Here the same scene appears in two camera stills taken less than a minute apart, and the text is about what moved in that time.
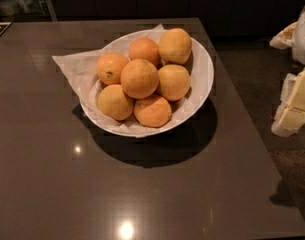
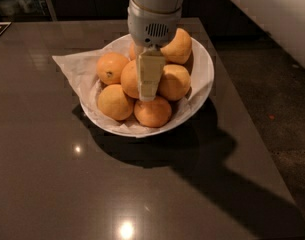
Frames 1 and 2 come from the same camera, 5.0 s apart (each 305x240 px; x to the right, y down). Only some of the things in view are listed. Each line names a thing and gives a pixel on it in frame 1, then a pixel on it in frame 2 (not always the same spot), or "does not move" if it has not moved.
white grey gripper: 303,40 -> 153,27
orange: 139,78 does not move
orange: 152,112 does not move
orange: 175,46 does not move
